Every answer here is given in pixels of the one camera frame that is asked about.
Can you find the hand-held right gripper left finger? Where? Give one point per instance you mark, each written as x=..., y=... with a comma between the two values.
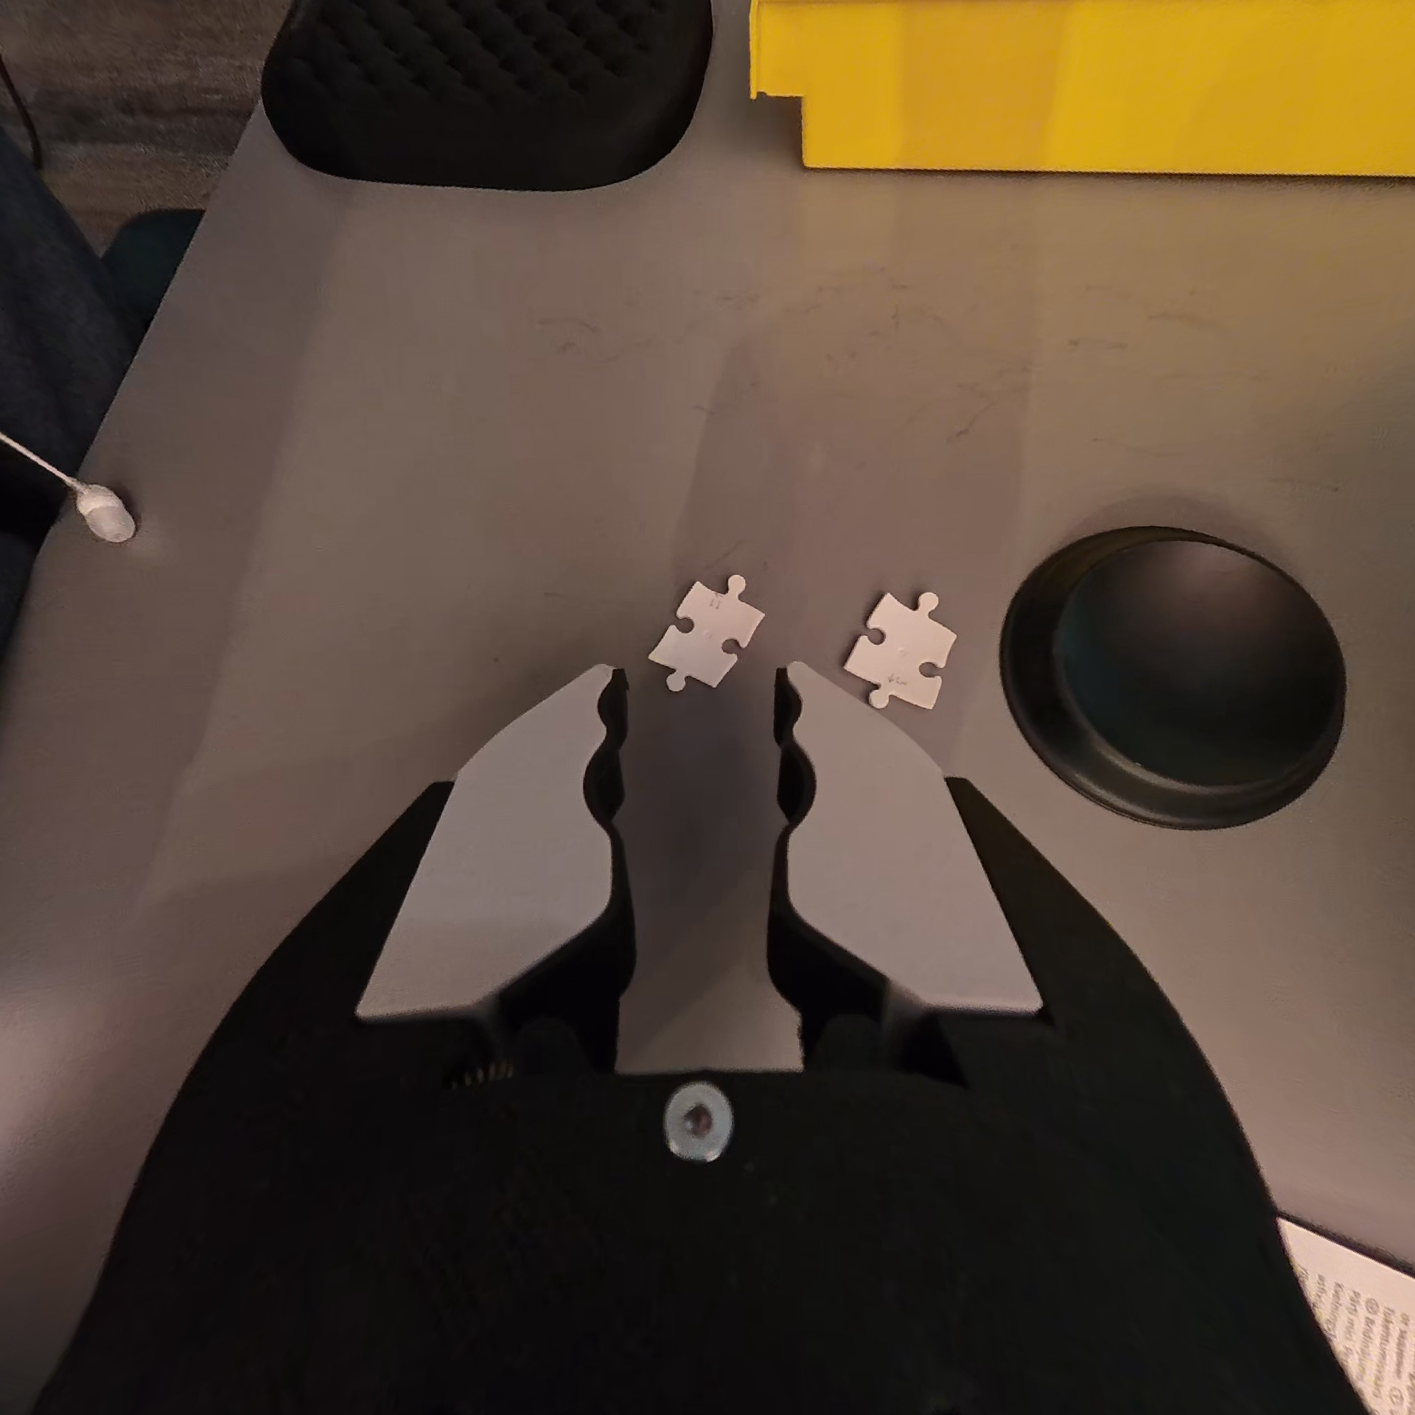
x=497, y=885

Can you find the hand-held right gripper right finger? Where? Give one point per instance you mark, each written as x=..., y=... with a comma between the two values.
x=896, y=885

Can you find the white jigsaw piece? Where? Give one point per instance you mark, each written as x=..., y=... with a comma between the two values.
x=903, y=646
x=707, y=631

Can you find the yellow plastic bin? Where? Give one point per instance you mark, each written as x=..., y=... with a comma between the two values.
x=1105, y=78

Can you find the white printed leaflet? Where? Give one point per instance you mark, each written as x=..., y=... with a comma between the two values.
x=1366, y=1338

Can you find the black quilted pad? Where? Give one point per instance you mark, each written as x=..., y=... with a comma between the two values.
x=487, y=78

